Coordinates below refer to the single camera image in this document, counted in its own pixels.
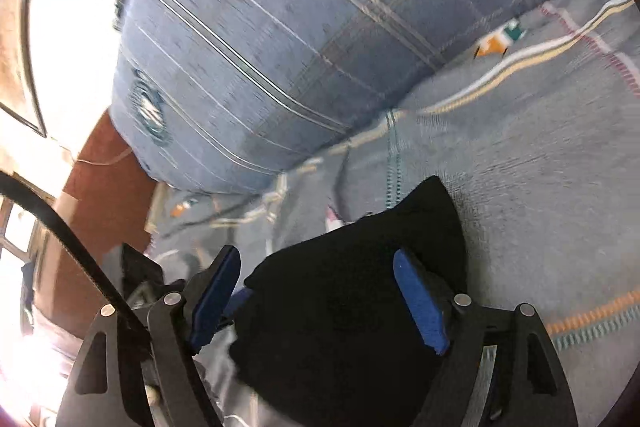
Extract black pants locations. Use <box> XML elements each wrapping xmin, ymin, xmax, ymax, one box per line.
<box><xmin>229</xmin><ymin>176</ymin><xmax>466</xmax><ymax>426</ymax></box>

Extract brown wooden headboard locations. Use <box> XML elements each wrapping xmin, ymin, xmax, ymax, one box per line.
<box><xmin>35</xmin><ymin>114</ymin><xmax>156</xmax><ymax>338</ymax></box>

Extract grey patterned bed sheet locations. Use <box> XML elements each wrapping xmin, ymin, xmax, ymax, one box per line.
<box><xmin>112</xmin><ymin>0</ymin><xmax>639</xmax><ymax>426</ymax></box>

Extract blue plaid pillow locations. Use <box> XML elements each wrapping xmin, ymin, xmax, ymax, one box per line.
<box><xmin>110</xmin><ymin>0</ymin><xmax>546</xmax><ymax>194</ymax></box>

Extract black toothed strap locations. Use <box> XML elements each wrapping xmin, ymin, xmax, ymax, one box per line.
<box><xmin>0</xmin><ymin>170</ymin><xmax>151</xmax><ymax>338</ymax></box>

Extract framed picture on wall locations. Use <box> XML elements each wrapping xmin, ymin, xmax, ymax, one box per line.
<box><xmin>1</xmin><ymin>0</ymin><xmax>47</xmax><ymax>138</ymax></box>

